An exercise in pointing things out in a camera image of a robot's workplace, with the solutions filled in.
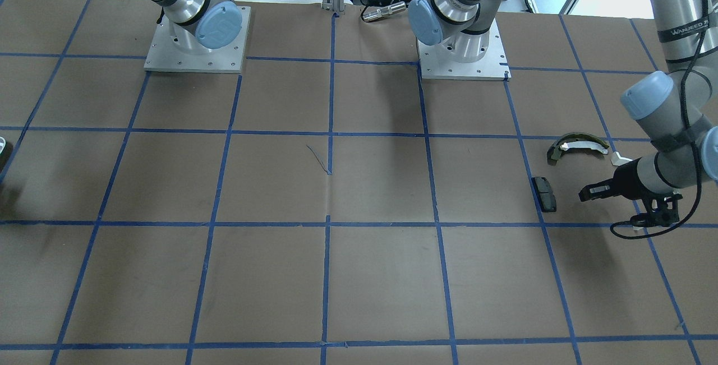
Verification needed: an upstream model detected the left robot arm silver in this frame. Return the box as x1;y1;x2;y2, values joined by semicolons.
408;0;716;201

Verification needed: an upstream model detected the white curved plastic bracket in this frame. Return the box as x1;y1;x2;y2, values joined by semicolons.
609;152;648;240

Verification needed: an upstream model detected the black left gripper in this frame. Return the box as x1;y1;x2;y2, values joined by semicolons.
579;161;654;202

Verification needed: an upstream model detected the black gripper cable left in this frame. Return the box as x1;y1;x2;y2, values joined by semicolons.
610;0;708;239

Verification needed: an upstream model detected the silver metal cylinder connector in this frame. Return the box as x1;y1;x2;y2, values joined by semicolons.
361;1;406;23

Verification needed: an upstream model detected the green curved brake shoe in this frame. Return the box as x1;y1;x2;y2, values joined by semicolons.
546;132;610;165

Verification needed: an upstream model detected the black brake pad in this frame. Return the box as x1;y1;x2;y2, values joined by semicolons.
531;176;558;212

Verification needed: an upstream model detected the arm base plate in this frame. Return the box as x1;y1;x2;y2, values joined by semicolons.
144;5;252;74
417;20;512;81

